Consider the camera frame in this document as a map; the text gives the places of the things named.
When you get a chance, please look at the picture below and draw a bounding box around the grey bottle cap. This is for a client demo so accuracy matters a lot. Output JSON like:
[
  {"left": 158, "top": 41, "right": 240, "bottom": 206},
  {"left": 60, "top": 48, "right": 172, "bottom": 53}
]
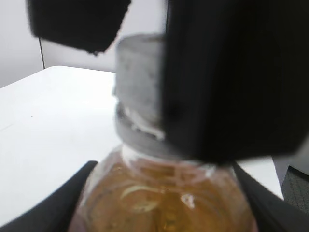
[{"left": 114, "top": 34, "right": 177, "bottom": 157}]

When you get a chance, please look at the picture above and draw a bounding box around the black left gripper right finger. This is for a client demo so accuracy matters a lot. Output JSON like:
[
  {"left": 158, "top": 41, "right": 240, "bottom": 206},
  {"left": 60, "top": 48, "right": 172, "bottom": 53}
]
[{"left": 233, "top": 163, "right": 309, "bottom": 232}]

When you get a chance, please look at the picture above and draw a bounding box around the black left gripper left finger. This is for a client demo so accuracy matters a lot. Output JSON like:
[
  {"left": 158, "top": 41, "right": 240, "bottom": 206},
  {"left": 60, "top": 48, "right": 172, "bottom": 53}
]
[{"left": 0, "top": 160, "right": 98, "bottom": 232}]

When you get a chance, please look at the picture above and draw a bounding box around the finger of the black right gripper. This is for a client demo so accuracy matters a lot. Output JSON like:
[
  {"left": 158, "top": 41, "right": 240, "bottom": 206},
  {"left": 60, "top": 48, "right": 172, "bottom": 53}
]
[
  {"left": 161, "top": 0, "right": 309, "bottom": 164},
  {"left": 26, "top": 0, "right": 131, "bottom": 55}
]

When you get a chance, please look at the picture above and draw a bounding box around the peach oolong tea bottle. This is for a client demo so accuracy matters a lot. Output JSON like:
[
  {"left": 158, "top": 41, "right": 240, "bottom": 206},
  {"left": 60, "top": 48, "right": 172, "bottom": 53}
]
[{"left": 68, "top": 145, "right": 257, "bottom": 232}]

